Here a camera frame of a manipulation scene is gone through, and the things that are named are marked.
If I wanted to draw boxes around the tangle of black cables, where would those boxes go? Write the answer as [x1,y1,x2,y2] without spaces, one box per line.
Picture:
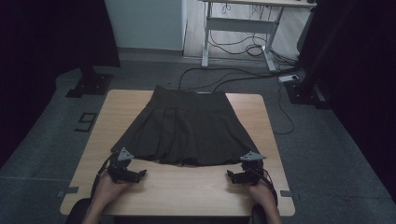
[207,30,298,64]

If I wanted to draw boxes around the thin looped black floor cable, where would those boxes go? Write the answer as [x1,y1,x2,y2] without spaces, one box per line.
[273,83,295,135]

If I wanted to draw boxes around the dark pleated skirt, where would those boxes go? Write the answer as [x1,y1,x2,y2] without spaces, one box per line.
[110,85,261,167]

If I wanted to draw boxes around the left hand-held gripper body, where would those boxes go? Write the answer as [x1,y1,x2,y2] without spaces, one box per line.
[106,147,140,185]

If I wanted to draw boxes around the long black floor cable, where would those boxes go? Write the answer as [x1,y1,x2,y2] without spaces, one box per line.
[177,65,302,91]

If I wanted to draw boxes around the left hand-held gripper black cable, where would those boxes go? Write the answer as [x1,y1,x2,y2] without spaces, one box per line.
[90,154,116,200]

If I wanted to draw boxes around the grey tape strip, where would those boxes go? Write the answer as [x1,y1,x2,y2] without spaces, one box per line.
[279,189,301,201]
[56,186,80,199]

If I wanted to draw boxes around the person's left hand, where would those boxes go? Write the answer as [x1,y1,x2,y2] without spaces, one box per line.
[92,172,131,206]

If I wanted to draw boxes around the black tape floor marking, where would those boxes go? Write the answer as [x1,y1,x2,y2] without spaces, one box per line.
[74,112,98,133]

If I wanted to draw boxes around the white metal frame desk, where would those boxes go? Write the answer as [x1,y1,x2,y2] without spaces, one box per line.
[198,0,318,73]

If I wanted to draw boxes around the dark curtain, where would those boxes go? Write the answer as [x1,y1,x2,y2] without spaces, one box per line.
[0,0,121,169]
[296,0,396,203]

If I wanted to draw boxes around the white power strip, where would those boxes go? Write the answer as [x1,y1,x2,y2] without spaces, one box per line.
[277,74,300,84]

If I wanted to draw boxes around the black stand base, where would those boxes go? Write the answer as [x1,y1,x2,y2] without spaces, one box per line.
[284,78,332,110]
[65,65,114,99]

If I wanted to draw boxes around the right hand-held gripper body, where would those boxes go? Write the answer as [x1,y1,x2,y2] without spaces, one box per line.
[239,151,268,186]

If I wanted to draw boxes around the person's right hand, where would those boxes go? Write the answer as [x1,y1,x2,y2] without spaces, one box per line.
[247,179,276,208]

